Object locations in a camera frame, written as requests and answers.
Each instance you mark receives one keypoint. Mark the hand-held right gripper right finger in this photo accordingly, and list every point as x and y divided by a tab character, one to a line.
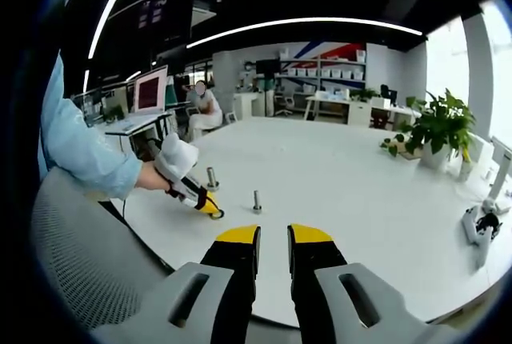
320	280

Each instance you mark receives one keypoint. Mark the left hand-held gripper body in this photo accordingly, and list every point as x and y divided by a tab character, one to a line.
176	156

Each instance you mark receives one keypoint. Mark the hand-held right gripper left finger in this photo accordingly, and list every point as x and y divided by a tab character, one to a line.
224	280

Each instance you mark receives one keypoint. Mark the large threaded metal stud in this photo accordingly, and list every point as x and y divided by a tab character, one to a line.
211	176

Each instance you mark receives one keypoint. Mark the small threaded metal stud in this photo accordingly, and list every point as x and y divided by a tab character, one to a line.
256	198

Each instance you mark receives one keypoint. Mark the person's left hand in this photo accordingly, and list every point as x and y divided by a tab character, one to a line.
152	178

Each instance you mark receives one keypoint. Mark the white standing desk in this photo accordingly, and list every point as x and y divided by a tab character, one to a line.
132	124

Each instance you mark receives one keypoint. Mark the green board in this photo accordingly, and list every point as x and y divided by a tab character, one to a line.
171	94

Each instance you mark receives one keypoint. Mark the computer monitor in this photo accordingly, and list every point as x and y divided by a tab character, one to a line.
150	92

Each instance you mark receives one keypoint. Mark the grey mesh office chair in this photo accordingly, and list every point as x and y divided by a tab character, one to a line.
88	248

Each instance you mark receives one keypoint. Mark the black screen on stand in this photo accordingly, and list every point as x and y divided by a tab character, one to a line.
267	66

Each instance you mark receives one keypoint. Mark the white work table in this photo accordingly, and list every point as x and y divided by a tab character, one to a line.
328	99

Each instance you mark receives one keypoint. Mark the white and black controller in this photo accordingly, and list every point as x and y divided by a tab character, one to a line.
472	224

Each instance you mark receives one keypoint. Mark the white storage shelf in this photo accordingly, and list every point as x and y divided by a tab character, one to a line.
320	74

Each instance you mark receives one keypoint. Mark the green potted plant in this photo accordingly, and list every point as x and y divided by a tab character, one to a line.
440	124

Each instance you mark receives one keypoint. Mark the white upright device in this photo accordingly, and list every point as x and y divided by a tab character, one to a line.
500	168

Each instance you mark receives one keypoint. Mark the ceiling light strip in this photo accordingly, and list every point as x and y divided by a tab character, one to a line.
412	31

